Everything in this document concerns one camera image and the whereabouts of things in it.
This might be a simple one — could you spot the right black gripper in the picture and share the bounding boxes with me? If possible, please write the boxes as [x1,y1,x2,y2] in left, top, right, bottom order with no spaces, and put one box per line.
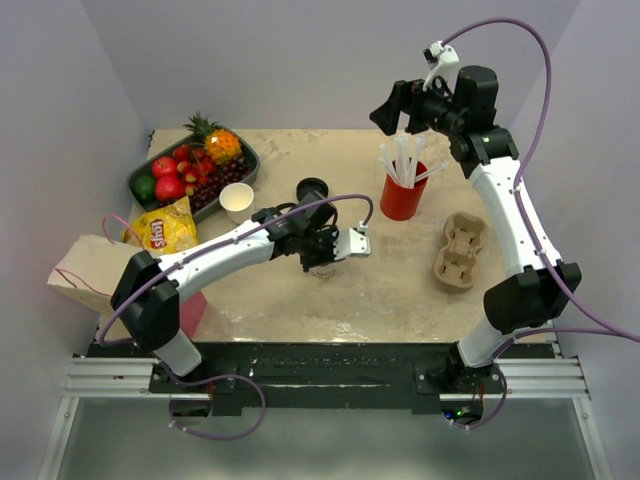
[370,73,465,138]

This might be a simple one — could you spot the white paper cup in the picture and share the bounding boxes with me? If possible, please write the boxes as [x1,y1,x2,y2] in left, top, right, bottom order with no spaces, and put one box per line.
[219,182,255,225]
[309,263,336,279]

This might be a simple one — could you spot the black cup lid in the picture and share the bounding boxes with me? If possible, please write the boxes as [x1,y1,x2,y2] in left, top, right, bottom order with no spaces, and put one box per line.
[296,177,329,201]

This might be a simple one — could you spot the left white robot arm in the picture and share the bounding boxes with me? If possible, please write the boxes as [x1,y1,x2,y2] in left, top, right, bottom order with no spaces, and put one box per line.
[110,197,353,392]

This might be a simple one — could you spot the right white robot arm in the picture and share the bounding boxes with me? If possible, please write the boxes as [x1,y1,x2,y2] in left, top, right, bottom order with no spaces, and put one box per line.
[369,66,582,393]

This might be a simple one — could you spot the white wrapped straws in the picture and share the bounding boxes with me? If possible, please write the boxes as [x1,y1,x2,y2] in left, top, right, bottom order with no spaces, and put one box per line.
[378,134,448,189]

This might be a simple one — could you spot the red straw holder cup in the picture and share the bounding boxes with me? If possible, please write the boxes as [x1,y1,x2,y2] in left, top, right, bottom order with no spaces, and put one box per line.
[380,173,429,221]

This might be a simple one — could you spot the purple grape bunch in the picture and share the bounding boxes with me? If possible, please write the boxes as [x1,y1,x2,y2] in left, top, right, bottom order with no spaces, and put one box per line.
[190,157,255,213]

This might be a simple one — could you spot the grey fruit tray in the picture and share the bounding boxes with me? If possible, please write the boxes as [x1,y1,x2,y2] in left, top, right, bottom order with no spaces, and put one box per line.
[126,132,260,222]

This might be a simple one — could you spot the cardboard cup carrier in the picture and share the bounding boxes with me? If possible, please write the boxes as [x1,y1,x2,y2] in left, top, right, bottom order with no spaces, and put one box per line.
[432,212,489,294]

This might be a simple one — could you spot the yellow chips bag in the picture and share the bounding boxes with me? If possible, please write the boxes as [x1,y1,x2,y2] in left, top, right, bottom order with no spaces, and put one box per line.
[122,196,199,255]

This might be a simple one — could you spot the red apple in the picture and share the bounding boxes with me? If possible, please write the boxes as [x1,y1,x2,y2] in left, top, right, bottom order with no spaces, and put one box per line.
[151,156,178,180]
[154,176,186,202]

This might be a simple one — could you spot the green lime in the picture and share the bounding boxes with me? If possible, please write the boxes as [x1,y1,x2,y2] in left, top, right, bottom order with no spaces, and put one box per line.
[133,175,156,203]

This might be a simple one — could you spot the brown paper bag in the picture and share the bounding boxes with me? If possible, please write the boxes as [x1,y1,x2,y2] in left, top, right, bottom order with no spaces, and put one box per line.
[47,235,208,341]

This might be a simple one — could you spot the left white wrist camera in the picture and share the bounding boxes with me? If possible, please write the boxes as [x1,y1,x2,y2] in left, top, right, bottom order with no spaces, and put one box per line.
[333,221,372,262]

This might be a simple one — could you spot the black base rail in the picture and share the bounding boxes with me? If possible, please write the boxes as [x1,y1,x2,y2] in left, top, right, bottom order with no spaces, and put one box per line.
[88,342,553,423]

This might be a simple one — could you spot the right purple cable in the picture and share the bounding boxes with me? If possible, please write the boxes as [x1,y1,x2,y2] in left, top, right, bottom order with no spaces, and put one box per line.
[442,17,640,430]

